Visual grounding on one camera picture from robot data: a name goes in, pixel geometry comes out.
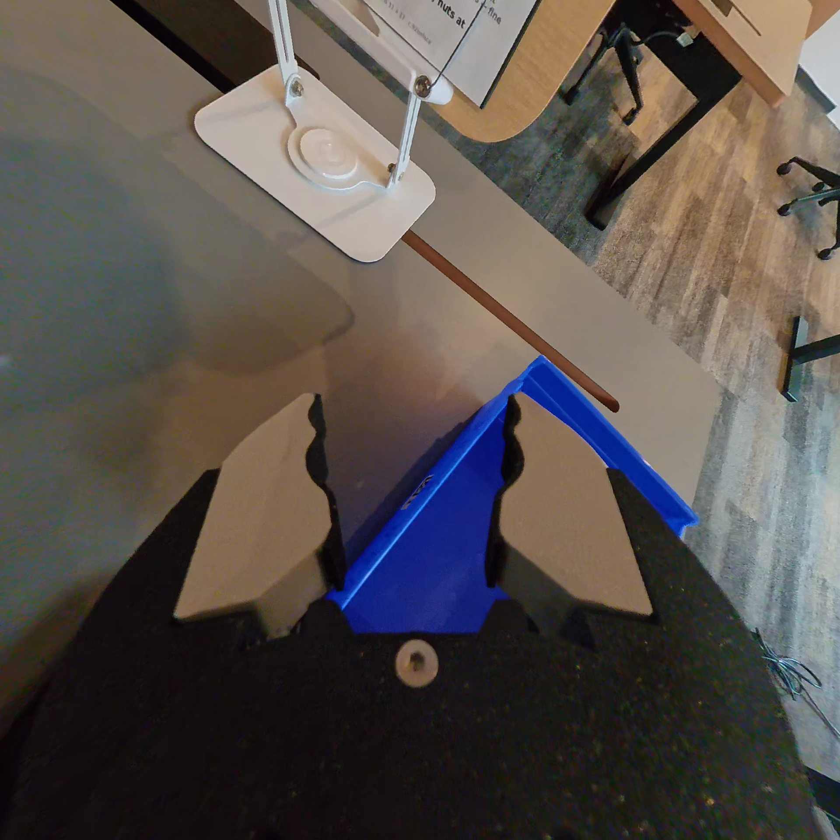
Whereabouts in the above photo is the black office chair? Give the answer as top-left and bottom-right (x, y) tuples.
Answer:
(778, 156), (840, 260)
(563, 21), (646, 127)

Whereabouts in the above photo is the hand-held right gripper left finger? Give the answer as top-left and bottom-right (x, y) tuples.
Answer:
(173, 391), (346, 641)

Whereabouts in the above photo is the long wooden desk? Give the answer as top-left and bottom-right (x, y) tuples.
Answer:
(781, 316), (840, 402)

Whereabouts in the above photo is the grey cable bundle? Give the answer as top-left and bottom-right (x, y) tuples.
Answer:
(752, 628), (840, 723)

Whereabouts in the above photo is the blue plastic bin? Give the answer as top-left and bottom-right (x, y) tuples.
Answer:
(326, 355), (697, 633)

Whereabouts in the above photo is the wooden desk with black legs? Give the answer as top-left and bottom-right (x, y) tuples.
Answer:
(584, 0), (829, 231)

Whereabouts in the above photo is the light wooden rounded table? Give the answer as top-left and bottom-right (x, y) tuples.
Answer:
(419, 0), (617, 143)

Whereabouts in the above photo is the white metal document stand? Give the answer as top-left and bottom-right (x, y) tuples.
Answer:
(194, 0), (455, 264)

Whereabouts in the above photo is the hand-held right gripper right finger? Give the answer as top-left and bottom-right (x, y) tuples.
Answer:
(486, 391), (657, 646)

